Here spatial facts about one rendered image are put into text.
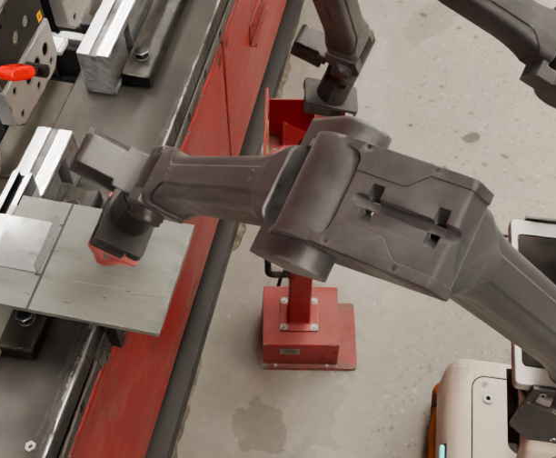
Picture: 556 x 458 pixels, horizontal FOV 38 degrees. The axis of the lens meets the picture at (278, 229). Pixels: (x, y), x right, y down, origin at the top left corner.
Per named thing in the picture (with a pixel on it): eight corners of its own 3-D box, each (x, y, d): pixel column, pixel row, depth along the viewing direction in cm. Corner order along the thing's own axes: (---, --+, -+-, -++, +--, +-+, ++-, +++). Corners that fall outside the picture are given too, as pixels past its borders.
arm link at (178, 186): (345, 291, 53) (411, 149, 55) (278, 254, 51) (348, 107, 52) (156, 235, 92) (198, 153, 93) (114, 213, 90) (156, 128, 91)
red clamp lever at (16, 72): (15, 68, 95) (50, 64, 104) (-17, 63, 95) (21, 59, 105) (14, 83, 95) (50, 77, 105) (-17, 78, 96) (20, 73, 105)
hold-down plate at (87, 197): (36, 361, 116) (31, 352, 114) (2, 354, 117) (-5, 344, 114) (104, 200, 133) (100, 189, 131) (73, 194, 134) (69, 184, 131)
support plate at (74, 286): (159, 337, 106) (158, 333, 105) (-26, 302, 109) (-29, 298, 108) (194, 228, 116) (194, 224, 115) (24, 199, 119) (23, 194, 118)
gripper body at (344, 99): (302, 83, 150) (314, 54, 144) (352, 94, 152) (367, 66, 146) (302, 108, 146) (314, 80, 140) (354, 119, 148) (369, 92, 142)
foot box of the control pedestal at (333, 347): (356, 371, 210) (361, 350, 201) (262, 370, 211) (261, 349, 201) (353, 304, 222) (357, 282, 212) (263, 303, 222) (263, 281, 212)
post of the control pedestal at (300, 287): (309, 323, 205) (318, 196, 161) (288, 323, 205) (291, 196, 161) (309, 305, 208) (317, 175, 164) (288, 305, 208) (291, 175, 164)
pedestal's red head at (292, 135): (345, 226, 156) (352, 168, 142) (264, 225, 156) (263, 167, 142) (342, 149, 168) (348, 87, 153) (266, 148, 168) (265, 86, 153)
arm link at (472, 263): (401, 296, 44) (472, 136, 46) (247, 241, 54) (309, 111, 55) (646, 455, 75) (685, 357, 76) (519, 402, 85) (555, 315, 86)
